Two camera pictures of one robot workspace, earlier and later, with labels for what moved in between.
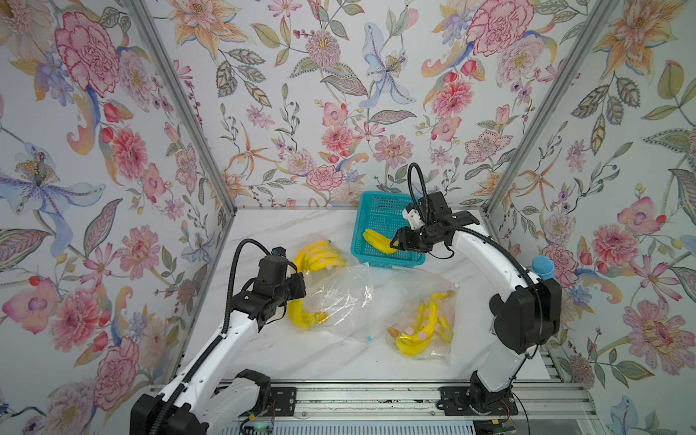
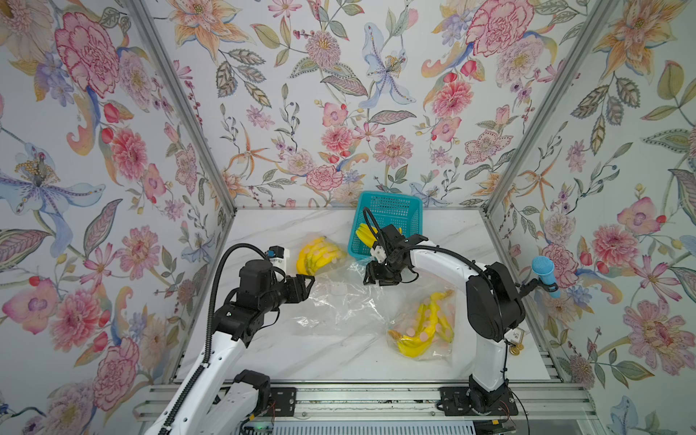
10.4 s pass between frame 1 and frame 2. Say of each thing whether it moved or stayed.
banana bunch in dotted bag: stayed
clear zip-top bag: moved
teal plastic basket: stayed
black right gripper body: moved
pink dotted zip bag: stayed
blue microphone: stayed
